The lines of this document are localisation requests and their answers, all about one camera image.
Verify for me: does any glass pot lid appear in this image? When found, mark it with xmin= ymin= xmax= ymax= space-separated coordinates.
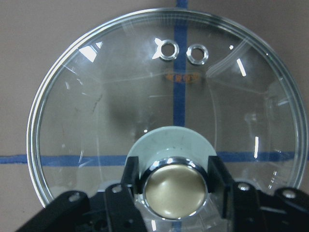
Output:
xmin=20 ymin=9 xmax=309 ymax=232

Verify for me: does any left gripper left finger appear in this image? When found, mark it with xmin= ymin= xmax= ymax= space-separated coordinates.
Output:
xmin=105 ymin=157 xmax=147 ymax=232

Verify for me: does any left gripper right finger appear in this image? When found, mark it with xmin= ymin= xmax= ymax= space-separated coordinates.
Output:
xmin=208 ymin=156 xmax=266 ymax=232

